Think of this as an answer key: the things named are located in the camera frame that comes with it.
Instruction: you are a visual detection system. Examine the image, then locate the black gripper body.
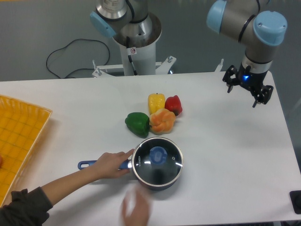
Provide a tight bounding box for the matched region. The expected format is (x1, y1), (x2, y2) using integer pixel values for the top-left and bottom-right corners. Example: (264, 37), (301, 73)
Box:
(236, 64), (269, 93)

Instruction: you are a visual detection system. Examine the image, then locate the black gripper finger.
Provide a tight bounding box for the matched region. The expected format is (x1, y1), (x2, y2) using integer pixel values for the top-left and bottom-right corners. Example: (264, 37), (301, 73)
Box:
(252, 85), (274, 108)
(222, 65), (238, 93)

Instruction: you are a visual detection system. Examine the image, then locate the dark blue saucepan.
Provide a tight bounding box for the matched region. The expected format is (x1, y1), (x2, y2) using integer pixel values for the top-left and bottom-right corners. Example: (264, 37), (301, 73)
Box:
(78, 137), (184, 191)

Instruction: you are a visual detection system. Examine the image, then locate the person's left forearm dark sleeve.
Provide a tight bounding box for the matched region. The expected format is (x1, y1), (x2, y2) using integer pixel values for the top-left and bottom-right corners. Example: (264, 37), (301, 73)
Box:
(0, 168), (95, 226)

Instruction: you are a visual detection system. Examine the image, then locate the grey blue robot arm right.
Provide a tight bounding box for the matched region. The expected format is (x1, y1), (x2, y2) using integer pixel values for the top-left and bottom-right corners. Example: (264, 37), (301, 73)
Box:
(206, 0), (288, 95)

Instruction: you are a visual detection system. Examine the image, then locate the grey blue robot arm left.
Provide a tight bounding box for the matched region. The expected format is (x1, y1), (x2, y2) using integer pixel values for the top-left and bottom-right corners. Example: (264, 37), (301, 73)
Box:
(90, 0), (287, 104)

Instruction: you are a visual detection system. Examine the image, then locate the glass lid with blue knob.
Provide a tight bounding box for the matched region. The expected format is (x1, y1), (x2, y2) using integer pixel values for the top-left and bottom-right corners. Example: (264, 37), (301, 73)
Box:
(132, 137), (183, 186)

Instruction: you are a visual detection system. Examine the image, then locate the person's left hand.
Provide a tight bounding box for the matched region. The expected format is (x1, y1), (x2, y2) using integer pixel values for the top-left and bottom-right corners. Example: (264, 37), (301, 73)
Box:
(88, 149), (134, 180)

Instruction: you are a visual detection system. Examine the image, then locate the person's blurred right hand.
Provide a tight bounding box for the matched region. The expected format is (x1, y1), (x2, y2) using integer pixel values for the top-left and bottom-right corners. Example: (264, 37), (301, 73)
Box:
(121, 186), (151, 226)

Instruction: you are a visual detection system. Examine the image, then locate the red bell pepper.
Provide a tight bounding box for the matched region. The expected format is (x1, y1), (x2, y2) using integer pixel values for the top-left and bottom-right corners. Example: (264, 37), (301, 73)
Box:
(165, 95), (182, 116)

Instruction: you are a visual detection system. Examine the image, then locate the yellow bell pepper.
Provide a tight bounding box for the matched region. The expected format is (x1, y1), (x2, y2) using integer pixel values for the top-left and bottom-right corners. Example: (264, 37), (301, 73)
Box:
(148, 93), (166, 114)

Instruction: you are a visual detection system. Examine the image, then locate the orange bell pepper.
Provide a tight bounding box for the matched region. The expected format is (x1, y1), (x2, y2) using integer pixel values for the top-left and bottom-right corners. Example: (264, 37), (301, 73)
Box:
(150, 108), (176, 135)

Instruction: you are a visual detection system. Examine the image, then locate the green bell pepper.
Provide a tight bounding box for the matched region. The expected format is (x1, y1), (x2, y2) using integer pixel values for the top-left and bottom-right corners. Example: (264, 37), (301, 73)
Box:
(125, 112), (150, 138)

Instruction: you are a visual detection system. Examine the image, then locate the black object at table edge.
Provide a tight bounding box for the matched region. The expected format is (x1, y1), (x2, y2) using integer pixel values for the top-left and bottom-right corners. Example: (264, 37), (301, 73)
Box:
(289, 190), (301, 214)

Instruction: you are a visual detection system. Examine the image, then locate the yellow plastic basket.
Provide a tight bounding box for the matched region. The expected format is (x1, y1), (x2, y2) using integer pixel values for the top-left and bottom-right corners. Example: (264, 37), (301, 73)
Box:
(0, 95), (52, 206)

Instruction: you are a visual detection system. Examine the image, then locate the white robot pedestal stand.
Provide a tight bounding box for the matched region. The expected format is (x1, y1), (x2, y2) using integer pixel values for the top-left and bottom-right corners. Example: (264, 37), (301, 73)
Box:
(91, 12), (176, 76)

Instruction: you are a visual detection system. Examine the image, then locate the black cable on floor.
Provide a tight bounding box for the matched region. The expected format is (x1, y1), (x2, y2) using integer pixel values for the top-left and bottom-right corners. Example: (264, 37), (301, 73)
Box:
(46, 39), (111, 79)

